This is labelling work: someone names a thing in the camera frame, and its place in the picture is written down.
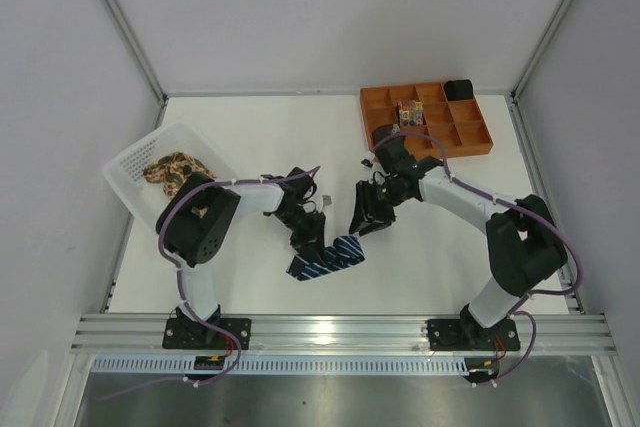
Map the navy striped tie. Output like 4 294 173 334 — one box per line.
286 235 365 282

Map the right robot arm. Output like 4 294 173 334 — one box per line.
349 137 568 345

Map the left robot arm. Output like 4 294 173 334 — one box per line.
156 167 327 331

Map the dark maroon rolled tie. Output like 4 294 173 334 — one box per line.
371 124 400 147

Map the colourful rolled tie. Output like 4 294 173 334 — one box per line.
396 100 424 127

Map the wooden compartment tray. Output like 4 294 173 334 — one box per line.
360 81 493 159

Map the black rolled tie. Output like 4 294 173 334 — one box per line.
443 79 474 101

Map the floral patterned tie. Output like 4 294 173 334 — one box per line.
142 152 216 199

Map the white plastic basket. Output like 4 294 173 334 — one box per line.
103 120 239 233

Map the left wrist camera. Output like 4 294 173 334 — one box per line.
262 166 320 211

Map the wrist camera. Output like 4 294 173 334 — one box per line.
262 166 320 211
361 137 417 176

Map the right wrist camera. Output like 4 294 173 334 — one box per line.
361 137 417 176

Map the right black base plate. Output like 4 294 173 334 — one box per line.
426 318 521 352

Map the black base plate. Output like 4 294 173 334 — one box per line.
162 316 252 350
426 318 521 352

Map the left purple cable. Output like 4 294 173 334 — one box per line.
92 164 322 401

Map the white slotted cable duct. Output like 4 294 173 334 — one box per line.
91 354 469 376

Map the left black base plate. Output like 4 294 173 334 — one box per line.
162 316 252 350

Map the aluminium mounting rail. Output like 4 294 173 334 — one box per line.
71 313 617 356

